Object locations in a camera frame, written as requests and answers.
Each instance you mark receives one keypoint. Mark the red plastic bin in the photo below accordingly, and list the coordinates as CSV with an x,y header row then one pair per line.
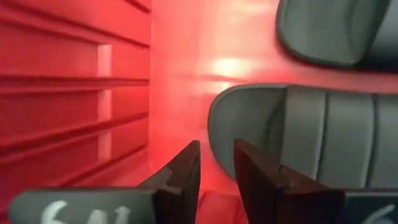
x,y
77,62

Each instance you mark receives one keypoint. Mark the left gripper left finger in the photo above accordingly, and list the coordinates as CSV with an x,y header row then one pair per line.
x,y
183,186

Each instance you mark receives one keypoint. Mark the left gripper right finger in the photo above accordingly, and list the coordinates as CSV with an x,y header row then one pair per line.
x,y
264,186

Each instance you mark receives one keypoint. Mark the black rubber slide sandal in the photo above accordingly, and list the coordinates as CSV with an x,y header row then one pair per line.
x,y
311,130
326,31

